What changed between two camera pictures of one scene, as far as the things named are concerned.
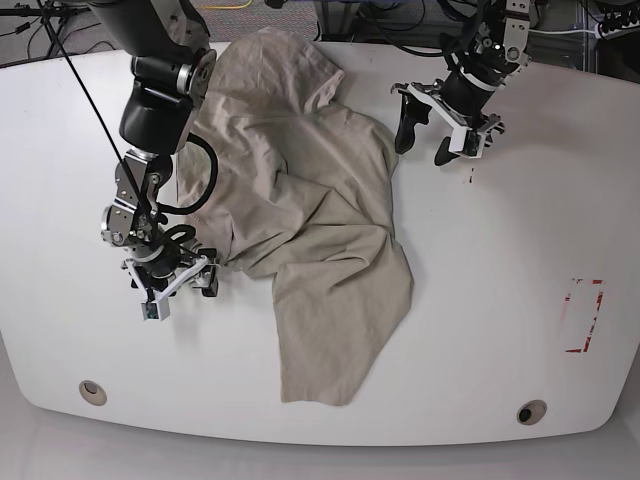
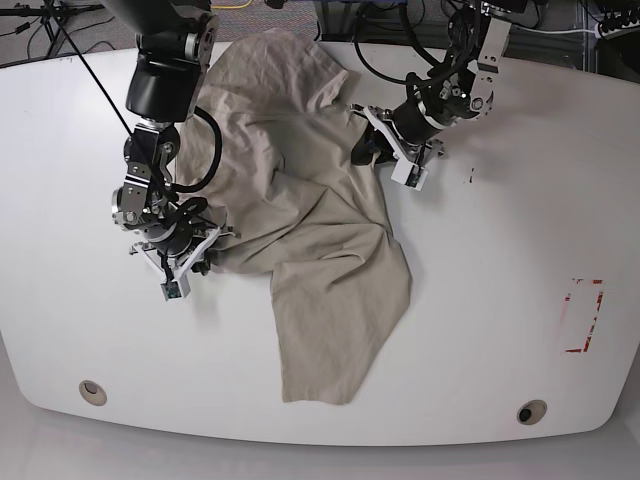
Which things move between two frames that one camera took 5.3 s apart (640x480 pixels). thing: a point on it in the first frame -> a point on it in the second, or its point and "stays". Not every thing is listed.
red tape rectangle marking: x=599 y=299 stays
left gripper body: x=160 y=272 -> x=175 y=251
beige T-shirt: x=303 y=198 stays
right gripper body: x=458 y=101 -> x=408 y=138
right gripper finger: x=443 y=154 -> x=386 y=155
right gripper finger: x=414 y=112 -> x=369 y=144
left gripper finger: x=212 y=289 -> x=203 y=266
